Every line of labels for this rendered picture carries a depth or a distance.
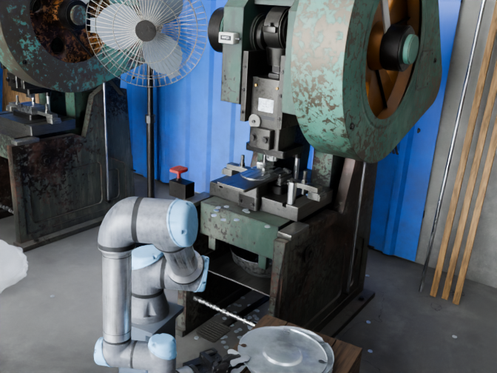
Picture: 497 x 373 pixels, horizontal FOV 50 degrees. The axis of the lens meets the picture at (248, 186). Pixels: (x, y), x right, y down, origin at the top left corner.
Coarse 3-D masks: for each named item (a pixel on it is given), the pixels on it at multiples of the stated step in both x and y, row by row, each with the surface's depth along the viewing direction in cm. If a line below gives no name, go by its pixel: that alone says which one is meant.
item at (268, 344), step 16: (256, 336) 179; (272, 336) 180; (288, 336) 182; (304, 336) 183; (240, 352) 169; (256, 352) 170; (272, 352) 171; (288, 352) 172; (304, 352) 174; (320, 352) 175; (256, 368) 163; (272, 368) 164; (288, 368) 165; (304, 368) 166; (320, 368) 167
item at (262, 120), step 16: (256, 80) 213; (272, 80) 209; (256, 96) 215; (272, 96) 210; (256, 112) 217; (272, 112) 212; (256, 128) 215; (272, 128) 214; (288, 128) 218; (256, 144) 217; (272, 144) 215; (288, 144) 221
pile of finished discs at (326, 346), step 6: (300, 330) 188; (306, 330) 187; (312, 336) 185; (318, 336) 184; (318, 342) 183; (324, 342) 182; (324, 348) 179; (330, 348) 179; (330, 354) 175; (318, 360) 172; (330, 360) 173; (330, 366) 170; (252, 372) 168; (324, 372) 167; (330, 372) 169
